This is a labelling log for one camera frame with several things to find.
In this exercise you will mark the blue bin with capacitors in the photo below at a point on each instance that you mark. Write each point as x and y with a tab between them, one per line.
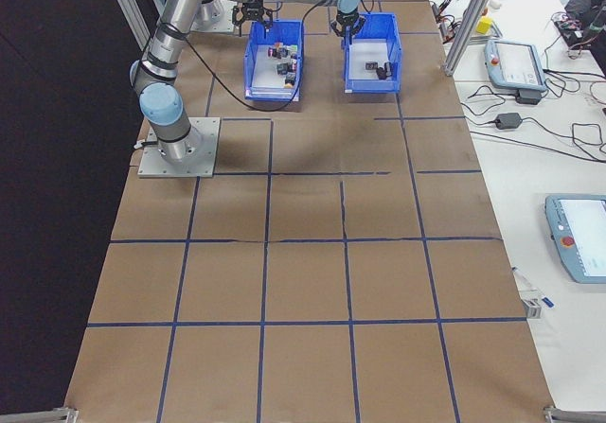
374	87

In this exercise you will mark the blue bin with push buttons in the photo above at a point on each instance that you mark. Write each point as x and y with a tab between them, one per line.
272	94

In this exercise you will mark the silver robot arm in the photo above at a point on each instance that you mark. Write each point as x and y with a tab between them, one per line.
161	106
210	13

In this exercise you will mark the orange block push button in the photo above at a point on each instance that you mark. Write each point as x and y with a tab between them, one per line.
279	46

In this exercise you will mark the green block push button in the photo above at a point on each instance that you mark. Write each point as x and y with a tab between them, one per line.
293	47

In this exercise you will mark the white block push button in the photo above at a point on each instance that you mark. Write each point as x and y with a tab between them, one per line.
291	57

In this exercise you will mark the red mushroom button black block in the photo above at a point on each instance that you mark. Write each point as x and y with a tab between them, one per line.
284	68

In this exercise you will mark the pile of push-button switches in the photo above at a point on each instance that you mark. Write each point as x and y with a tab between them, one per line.
265	75

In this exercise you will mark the yellow head push button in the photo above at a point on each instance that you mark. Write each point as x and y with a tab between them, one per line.
290	80

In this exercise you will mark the small grey box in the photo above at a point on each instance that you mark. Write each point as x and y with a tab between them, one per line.
532	307

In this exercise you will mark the white bin liner sheet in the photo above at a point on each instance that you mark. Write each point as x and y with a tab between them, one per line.
367	51

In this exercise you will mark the dark red cylinder capacitor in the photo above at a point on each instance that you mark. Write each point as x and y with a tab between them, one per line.
381	73

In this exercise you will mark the grey usb hub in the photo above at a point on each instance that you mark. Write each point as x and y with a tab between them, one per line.
450	30
438	6

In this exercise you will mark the yellow cube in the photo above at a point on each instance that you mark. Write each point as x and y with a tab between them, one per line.
483	25

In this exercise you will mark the blue grey teach pendant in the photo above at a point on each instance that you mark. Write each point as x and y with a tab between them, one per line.
577	238
513	63

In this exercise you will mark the black power adapter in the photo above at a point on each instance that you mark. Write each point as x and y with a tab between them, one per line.
509	120
529	97

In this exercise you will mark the blue usb stick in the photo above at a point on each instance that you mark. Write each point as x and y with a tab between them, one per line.
546	301

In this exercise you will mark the aluminium profile bar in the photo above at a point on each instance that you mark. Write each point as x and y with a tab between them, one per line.
575	414
38	415

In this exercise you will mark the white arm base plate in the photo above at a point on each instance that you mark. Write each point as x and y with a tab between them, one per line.
203	158
229	24

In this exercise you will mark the aluminium frame bar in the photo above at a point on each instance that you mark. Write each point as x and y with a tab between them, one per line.
130	11

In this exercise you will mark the aluminium profile post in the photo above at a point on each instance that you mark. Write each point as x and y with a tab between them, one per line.
471	21

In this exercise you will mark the black frame cover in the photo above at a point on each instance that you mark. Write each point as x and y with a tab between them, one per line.
47	158

